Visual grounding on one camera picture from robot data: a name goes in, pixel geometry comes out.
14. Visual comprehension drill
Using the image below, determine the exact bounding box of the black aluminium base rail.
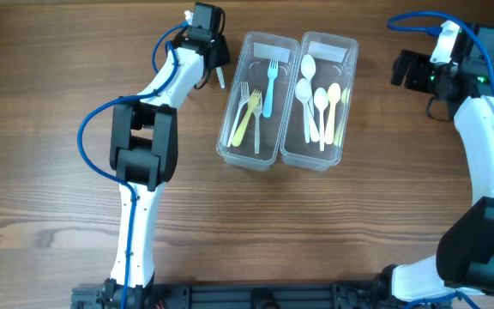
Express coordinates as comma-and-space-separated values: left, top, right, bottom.
70, 281, 406, 309

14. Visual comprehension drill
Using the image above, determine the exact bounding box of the blue cable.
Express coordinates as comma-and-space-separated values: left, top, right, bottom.
386, 10, 494, 309
76, 21, 190, 309

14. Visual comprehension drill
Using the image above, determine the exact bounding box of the left blue cable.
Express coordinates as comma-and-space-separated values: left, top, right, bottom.
76, 21, 190, 309

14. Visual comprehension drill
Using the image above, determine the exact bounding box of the right blue cable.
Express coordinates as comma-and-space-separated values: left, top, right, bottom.
386, 10, 494, 309

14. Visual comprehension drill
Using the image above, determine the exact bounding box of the yellow plastic fork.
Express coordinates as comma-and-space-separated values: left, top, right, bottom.
232, 89, 262, 147

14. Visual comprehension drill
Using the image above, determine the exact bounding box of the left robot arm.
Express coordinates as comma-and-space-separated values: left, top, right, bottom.
103, 3, 230, 308

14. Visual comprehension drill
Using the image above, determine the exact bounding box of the white plastic spoon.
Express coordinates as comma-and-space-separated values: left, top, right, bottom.
314, 88, 328, 151
300, 54, 316, 112
295, 78, 320, 143

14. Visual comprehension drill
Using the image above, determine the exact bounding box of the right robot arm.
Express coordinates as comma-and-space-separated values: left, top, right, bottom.
374, 15, 494, 308

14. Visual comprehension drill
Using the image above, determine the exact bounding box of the clear plastic container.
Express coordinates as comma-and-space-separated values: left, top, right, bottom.
216, 32, 300, 171
280, 32, 358, 171

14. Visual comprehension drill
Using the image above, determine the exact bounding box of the yellow plastic spoon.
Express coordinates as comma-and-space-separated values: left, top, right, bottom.
324, 82, 341, 144

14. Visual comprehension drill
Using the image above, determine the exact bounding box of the white plastic fork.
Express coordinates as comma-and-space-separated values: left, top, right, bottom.
226, 82, 250, 147
215, 67, 226, 89
253, 98, 262, 155

